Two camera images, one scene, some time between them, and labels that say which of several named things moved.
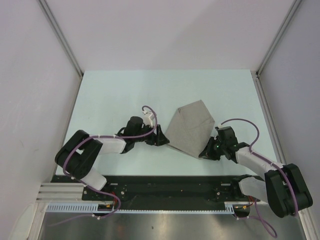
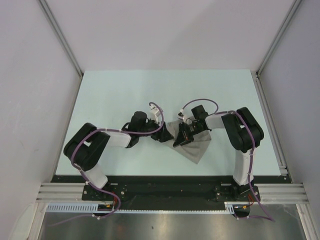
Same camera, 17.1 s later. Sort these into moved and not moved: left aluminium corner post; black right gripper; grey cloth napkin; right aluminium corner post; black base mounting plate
Moved: grey cloth napkin; black right gripper
Not moved: black base mounting plate; left aluminium corner post; right aluminium corner post
